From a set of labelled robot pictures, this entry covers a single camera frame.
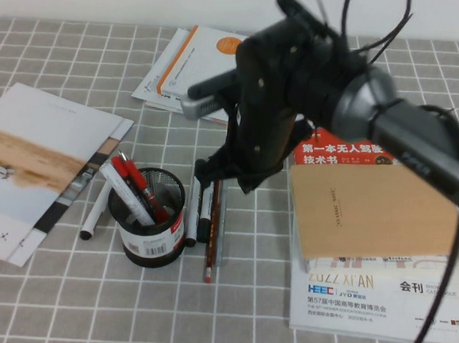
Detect black mesh pen holder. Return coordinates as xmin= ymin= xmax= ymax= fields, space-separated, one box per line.
xmin=102 ymin=164 xmax=192 ymax=271

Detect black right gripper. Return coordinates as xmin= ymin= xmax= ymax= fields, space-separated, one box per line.
xmin=193 ymin=0 xmax=350 ymax=202

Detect grey checkered tablecloth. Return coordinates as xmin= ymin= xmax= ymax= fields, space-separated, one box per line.
xmin=0 ymin=4 xmax=459 ymax=343

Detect white orange ROS book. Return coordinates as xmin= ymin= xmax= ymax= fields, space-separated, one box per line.
xmin=153 ymin=22 xmax=250 ymax=127

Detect tan kraft notebook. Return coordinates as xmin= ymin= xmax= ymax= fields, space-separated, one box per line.
xmin=279 ymin=154 xmax=459 ymax=284

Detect white book beige pages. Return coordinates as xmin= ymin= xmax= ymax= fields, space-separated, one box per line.
xmin=143 ymin=100 xmax=231 ymax=127

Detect red capped pen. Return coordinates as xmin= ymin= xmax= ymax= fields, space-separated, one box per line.
xmin=108 ymin=154 xmax=136 ymax=185

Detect red gel pen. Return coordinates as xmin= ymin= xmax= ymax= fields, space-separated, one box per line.
xmin=110 ymin=149 xmax=174 ymax=223

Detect silver grey wrist camera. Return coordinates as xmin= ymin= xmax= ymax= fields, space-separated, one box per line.
xmin=179 ymin=65 xmax=239 ymax=124

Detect white marker black cap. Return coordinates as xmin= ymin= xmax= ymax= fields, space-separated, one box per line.
xmin=78 ymin=177 xmax=113 ymax=244

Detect black white whiteboard marker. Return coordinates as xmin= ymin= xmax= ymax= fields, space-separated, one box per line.
xmin=184 ymin=175 xmax=205 ymax=249
xmin=196 ymin=181 xmax=216 ymax=244

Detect white marker grey print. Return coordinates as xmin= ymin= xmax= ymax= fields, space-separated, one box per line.
xmin=96 ymin=161 xmax=160 ymax=228

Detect red book white title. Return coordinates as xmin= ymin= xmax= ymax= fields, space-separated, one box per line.
xmin=291 ymin=124 xmax=399 ymax=174

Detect white brochure with photos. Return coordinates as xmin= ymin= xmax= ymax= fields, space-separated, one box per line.
xmin=6 ymin=109 xmax=135 ymax=276

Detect desert car brochure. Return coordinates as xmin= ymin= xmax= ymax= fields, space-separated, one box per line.
xmin=0 ymin=80 xmax=128 ymax=270

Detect thin white booklet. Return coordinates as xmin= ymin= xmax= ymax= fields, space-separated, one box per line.
xmin=129 ymin=25 xmax=193 ymax=116

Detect dark red pencil with eraser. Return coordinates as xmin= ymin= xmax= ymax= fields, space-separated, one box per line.
xmin=202 ymin=177 xmax=221 ymax=284

